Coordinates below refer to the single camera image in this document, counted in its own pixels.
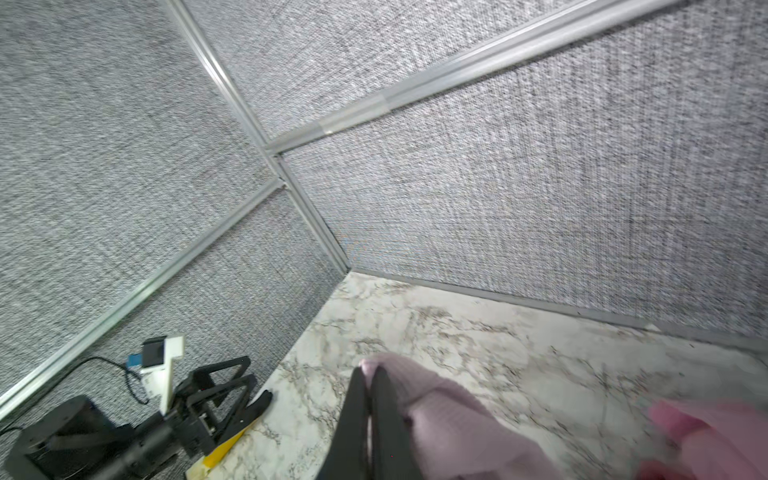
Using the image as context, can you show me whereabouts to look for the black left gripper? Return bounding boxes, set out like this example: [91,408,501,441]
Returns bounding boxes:
[172,356,273,456]

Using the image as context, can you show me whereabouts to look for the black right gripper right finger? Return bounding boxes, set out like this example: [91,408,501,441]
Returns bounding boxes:
[369,367,423,480]

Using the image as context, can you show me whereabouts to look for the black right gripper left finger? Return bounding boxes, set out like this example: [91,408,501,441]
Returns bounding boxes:
[316,367,370,480]

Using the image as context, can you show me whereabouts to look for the pale mauve cloth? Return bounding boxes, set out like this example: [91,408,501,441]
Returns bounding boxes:
[360,353,562,479]

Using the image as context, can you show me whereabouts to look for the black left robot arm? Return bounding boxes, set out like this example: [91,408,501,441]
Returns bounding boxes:
[4,356,273,479]

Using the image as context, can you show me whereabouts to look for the dark magenta cloth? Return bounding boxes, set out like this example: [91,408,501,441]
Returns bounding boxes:
[635,460,680,480]

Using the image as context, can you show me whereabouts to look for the bright pink cloth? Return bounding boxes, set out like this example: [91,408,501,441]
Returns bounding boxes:
[649,400,767,479]

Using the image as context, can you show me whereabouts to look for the yellow flat object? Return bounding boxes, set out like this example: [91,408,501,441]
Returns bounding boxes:
[185,421,255,480]

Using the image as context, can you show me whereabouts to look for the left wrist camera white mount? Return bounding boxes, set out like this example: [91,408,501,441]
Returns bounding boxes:
[126,336,185,415]

